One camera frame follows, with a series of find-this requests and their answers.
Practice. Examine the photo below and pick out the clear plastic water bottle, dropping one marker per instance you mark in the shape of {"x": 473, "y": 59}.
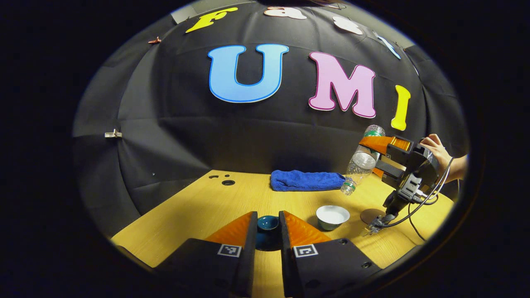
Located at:
{"x": 360, "y": 163}

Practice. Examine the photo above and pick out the white metal clip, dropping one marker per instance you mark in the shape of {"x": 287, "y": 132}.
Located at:
{"x": 113, "y": 133}

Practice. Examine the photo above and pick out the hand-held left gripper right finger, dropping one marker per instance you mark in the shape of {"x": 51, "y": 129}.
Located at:
{"x": 286, "y": 265}

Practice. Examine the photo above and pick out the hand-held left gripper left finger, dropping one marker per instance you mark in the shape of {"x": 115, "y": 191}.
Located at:
{"x": 247, "y": 256}

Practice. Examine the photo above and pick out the round brown coaster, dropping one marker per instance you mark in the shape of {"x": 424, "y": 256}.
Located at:
{"x": 370, "y": 215}

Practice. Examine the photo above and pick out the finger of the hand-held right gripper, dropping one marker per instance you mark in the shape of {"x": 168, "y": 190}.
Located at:
{"x": 379, "y": 144}
{"x": 387, "y": 167}

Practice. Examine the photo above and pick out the teal teacup lid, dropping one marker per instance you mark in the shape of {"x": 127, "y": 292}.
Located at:
{"x": 268, "y": 223}

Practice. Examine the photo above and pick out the blue towel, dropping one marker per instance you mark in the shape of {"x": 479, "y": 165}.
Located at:
{"x": 306, "y": 181}

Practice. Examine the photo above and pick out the black backdrop cloth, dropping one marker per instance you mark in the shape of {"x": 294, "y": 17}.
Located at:
{"x": 186, "y": 136}

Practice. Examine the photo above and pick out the red clip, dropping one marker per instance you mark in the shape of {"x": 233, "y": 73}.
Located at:
{"x": 155, "y": 40}

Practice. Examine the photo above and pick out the white teacup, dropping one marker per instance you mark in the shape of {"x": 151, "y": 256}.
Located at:
{"x": 332, "y": 215}

